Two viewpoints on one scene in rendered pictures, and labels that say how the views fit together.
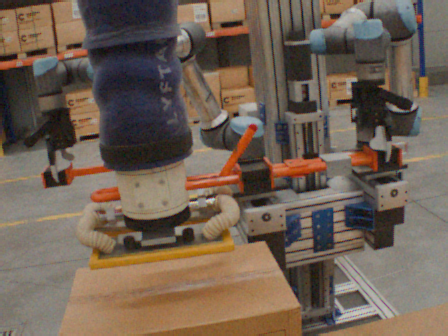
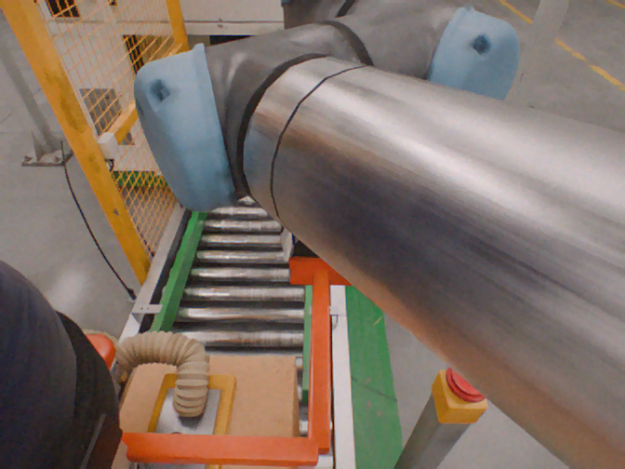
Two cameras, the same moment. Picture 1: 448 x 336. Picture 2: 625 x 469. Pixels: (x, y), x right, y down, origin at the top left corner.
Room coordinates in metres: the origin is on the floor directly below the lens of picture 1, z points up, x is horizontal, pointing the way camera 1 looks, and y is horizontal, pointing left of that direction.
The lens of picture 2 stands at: (1.38, 0.15, 1.64)
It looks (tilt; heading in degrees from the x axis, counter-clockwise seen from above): 44 degrees down; 98
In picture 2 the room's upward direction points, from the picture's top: straight up
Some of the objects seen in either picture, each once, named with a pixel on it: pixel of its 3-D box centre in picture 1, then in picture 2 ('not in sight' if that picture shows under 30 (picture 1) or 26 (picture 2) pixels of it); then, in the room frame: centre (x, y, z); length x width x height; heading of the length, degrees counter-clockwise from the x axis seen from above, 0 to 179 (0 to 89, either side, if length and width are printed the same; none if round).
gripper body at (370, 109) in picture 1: (370, 103); not in sight; (1.18, -0.38, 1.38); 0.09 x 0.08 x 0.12; 95
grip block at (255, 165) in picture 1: (253, 174); not in sight; (1.14, -0.06, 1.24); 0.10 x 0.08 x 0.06; 6
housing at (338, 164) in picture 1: (335, 164); not in sight; (1.16, -0.27, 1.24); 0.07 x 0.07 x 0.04; 6
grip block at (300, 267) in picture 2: (58, 175); (321, 250); (1.34, 0.52, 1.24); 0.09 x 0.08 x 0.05; 6
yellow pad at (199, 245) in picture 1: (159, 243); not in sight; (1.02, 0.18, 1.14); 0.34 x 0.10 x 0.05; 96
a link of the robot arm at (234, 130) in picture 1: (246, 136); not in sight; (1.72, -0.08, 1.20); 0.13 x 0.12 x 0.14; 44
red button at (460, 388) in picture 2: not in sight; (466, 382); (1.59, 0.46, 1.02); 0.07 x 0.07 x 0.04
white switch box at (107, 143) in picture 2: not in sight; (108, 145); (0.63, 1.08, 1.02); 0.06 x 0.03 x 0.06; 97
